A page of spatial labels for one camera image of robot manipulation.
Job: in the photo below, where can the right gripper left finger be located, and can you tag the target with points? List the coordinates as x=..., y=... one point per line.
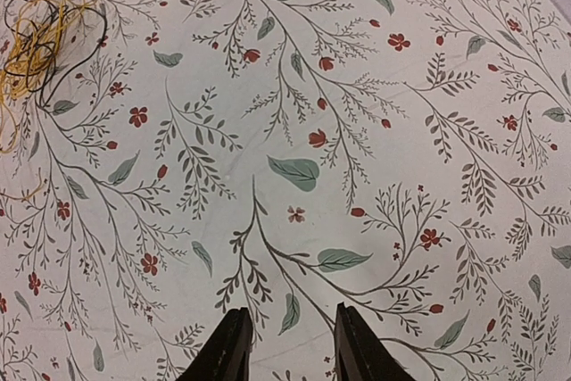
x=226, y=354

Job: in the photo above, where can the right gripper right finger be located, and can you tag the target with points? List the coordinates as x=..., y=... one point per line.
x=359, y=354

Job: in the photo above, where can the floral tablecloth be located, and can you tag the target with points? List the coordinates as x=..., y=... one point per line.
x=166, y=161

